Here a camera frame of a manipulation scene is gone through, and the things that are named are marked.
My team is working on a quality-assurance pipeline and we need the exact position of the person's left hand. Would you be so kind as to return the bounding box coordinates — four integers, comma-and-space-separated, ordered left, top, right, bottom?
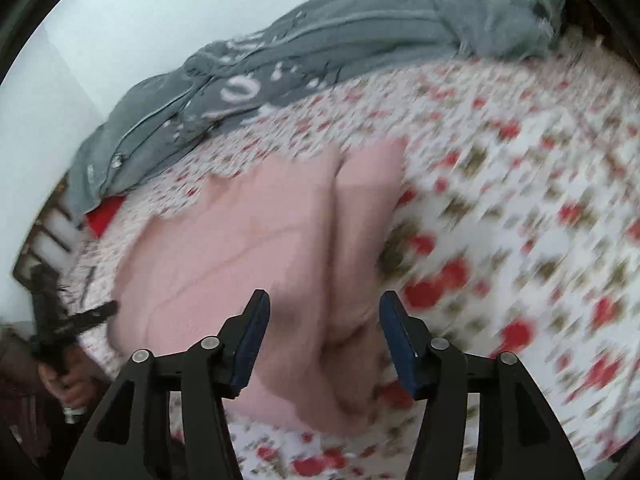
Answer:
38, 346, 110, 410

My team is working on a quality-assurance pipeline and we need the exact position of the wooden headboard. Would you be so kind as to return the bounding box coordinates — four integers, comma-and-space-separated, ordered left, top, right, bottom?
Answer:
12, 176, 86, 292

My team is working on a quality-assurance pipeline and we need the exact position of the red pillow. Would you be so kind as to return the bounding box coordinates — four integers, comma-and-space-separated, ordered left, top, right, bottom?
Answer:
85, 196, 126, 238

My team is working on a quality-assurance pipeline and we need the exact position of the pink knitted sweater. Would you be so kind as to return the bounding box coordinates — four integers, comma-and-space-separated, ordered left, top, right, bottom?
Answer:
108, 139, 405, 436

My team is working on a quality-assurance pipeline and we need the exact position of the floral bed sheet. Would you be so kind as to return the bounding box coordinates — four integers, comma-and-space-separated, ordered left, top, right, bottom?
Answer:
64, 34, 639, 479

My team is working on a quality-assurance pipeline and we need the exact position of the grey patterned quilt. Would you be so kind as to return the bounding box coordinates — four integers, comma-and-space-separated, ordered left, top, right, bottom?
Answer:
66, 0, 564, 219

